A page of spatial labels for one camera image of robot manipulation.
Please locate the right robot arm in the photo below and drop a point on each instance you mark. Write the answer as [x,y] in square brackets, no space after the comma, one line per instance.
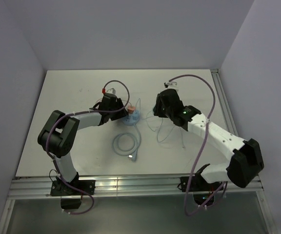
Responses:
[244,158]

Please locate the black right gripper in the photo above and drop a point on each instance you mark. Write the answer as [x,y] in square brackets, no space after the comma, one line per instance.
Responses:
[157,109]

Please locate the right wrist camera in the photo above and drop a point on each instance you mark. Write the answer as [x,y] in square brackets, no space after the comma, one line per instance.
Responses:
[171,85]

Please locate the orange pink charger plug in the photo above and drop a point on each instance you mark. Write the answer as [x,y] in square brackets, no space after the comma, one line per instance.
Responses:
[131,109]

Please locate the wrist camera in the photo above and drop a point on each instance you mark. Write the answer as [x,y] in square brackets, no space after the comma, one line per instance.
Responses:
[109,91]
[171,85]

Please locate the aluminium rail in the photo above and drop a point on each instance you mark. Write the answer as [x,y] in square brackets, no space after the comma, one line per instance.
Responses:
[105,186]
[224,102]

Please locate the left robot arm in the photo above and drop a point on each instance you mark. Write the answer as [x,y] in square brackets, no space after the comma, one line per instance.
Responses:
[58,134]

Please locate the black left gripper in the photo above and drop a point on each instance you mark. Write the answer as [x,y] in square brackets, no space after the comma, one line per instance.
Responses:
[122,113]

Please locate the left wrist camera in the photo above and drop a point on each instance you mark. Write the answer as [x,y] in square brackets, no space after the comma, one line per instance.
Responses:
[109,91]

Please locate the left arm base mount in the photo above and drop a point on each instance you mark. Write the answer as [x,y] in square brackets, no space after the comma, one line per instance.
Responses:
[72,193]

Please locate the round blue power strip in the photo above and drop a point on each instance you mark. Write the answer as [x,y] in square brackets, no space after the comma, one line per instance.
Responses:
[136,117]

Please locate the right side aluminium rail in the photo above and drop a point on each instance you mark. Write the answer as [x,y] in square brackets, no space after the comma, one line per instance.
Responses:
[224,102]

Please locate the front aluminium rail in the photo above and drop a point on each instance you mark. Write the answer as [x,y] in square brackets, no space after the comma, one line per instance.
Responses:
[105,186]

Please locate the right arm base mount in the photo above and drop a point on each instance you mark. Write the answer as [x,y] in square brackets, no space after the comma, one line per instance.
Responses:
[198,186]

